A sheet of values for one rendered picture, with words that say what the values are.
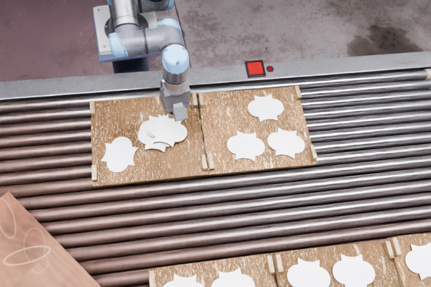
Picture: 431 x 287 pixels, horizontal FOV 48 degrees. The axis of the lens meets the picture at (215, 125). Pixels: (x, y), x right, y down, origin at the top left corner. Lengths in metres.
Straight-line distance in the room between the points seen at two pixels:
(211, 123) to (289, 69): 0.44
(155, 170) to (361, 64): 1.01
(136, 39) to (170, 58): 0.14
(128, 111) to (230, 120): 0.39
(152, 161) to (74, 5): 1.94
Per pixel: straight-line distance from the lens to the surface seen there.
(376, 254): 1.83
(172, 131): 1.82
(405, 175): 2.00
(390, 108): 2.13
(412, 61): 2.32
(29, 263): 1.63
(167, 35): 1.49
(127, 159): 1.80
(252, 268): 1.70
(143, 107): 1.91
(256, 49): 3.31
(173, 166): 1.79
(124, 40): 1.49
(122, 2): 1.55
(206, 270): 1.68
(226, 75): 2.03
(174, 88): 1.50
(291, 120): 1.94
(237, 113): 1.91
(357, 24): 3.66
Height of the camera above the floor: 2.57
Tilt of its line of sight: 61 degrees down
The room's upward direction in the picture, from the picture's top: 10 degrees clockwise
